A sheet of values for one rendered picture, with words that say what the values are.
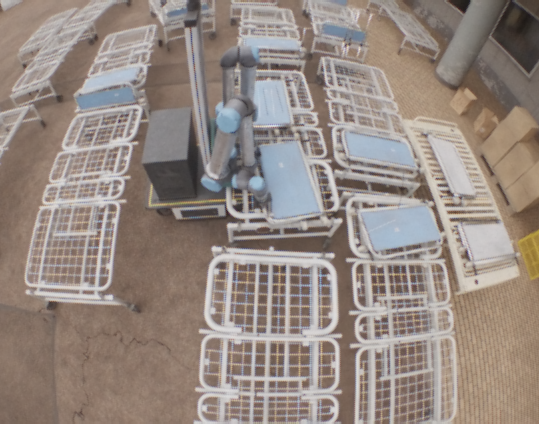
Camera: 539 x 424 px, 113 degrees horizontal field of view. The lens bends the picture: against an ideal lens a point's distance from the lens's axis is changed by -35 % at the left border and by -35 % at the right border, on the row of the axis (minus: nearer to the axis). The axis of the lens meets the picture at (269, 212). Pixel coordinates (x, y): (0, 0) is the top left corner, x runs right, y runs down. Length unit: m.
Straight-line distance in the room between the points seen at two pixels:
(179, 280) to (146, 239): 0.52
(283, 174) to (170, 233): 1.17
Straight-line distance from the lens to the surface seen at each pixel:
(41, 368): 3.05
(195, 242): 2.50
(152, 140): 2.11
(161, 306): 2.42
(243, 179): 1.76
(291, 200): 2.05
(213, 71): 4.28
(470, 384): 3.31
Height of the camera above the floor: 2.30
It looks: 62 degrees down
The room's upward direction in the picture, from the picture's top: 11 degrees clockwise
